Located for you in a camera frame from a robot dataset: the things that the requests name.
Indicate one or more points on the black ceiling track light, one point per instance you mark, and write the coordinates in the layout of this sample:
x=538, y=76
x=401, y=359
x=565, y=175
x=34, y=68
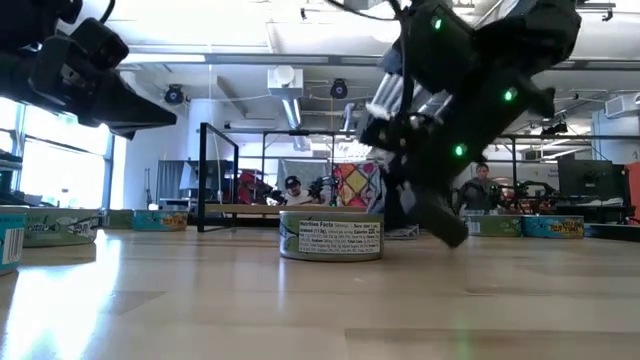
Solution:
x=607, y=12

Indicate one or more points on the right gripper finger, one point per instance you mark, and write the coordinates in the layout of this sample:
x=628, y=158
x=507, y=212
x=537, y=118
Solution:
x=393, y=200
x=442, y=220

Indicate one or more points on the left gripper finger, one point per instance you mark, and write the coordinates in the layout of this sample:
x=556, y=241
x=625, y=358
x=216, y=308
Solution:
x=135, y=117

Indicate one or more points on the black background metal frame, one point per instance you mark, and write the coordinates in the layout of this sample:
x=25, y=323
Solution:
x=300, y=133

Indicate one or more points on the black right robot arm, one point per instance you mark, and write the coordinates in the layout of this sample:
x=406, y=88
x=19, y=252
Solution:
x=530, y=30

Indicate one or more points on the teal yellowfin tuna can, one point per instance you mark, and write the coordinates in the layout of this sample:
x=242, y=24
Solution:
x=552, y=227
x=160, y=221
x=10, y=240

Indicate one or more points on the black round ceiling lamp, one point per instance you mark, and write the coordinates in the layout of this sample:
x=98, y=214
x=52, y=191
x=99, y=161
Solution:
x=174, y=95
x=338, y=89

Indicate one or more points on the white ceiling vent unit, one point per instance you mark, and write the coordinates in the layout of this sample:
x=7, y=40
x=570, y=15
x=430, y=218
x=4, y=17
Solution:
x=285, y=82

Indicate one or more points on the grey draped sheet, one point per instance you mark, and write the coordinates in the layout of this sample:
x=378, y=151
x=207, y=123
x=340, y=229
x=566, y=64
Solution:
x=317, y=167

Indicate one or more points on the colourful patterned quilt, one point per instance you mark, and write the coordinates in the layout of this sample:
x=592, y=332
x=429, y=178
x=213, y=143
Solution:
x=355, y=185

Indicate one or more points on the bright window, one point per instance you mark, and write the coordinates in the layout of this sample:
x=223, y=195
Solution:
x=60, y=170

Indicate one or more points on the red background bag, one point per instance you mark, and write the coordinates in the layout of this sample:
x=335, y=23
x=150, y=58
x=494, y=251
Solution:
x=252, y=187

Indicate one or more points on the black aluminium table frame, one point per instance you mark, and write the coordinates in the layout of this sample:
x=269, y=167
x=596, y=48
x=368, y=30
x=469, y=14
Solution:
x=612, y=231

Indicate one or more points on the silver spiral air duct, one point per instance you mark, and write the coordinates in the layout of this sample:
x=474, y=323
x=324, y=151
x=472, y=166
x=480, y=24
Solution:
x=392, y=92

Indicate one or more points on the green label can gold lid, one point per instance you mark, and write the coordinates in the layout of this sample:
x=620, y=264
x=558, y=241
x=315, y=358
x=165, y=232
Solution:
x=55, y=227
x=117, y=220

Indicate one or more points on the black computer monitor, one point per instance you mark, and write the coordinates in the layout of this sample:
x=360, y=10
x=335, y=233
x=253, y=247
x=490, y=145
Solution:
x=590, y=177

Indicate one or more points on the green label can silver lid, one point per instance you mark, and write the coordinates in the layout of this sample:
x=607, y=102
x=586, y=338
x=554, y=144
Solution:
x=330, y=237
x=495, y=226

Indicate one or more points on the black background desk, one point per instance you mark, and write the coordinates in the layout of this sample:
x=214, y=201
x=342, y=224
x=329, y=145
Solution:
x=595, y=212

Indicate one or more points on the black rack by window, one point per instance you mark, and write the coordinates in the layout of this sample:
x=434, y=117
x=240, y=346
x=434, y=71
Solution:
x=10, y=197

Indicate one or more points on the wooden shelf black metal frame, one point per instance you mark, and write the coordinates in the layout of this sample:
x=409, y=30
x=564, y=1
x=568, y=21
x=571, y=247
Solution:
x=280, y=209

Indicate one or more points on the white blue fish can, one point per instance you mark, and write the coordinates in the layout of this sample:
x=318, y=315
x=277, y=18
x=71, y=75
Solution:
x=410, y=233

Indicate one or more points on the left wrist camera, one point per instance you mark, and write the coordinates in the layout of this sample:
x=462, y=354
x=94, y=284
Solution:
x=102, y=45

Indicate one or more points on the person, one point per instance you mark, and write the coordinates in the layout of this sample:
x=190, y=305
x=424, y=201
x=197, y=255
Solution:
x=477, y=192
x=296, y=192

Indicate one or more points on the orange panel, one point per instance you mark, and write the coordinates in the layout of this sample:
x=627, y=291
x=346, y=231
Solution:
x=634, y=190

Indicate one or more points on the grey curtain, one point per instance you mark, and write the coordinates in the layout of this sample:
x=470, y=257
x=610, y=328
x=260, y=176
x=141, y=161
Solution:
x=170, y=180

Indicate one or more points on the black ceiling camera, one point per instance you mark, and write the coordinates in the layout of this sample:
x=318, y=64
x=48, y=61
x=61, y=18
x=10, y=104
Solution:
x=555, y=129

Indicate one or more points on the black background robot arm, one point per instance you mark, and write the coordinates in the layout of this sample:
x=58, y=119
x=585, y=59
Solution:
x=320, y=192
x=525, y=195

